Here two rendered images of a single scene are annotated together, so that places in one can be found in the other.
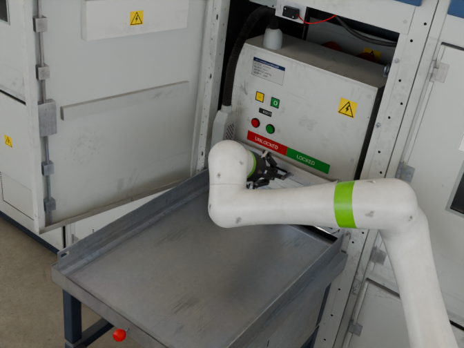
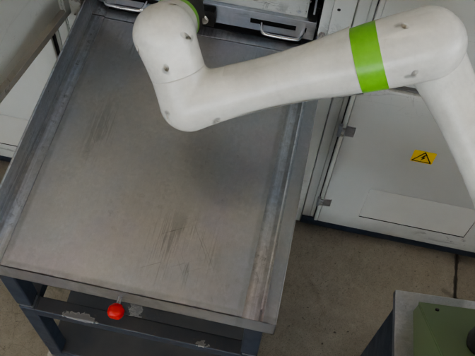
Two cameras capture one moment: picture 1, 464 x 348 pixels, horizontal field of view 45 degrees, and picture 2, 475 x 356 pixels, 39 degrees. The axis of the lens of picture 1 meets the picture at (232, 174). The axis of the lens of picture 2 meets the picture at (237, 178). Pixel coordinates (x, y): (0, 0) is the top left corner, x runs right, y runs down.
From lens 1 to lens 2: 0.60 m
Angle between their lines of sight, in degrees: 33
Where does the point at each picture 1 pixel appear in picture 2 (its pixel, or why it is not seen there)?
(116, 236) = (24, 167)
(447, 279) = not seen: hidden behind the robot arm
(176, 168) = (41, 10)
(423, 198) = not seen: outside the picture
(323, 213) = (342, 87)
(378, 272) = not seen: hidden behind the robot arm
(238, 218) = (215, 119)
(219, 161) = (158, 49)
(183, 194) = (73, 51)
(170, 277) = (133, 200)
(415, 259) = (459, 92)
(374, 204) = (417, 61)
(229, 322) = (238, 232)
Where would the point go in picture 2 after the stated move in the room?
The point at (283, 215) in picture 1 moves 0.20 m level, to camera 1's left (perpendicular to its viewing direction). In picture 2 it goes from (282, 99) to (170, 130)
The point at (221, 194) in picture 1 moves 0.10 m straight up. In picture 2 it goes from (180, 95) to (179, 57)
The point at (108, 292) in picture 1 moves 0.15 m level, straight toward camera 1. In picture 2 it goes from (68, 262) to (104, 323)
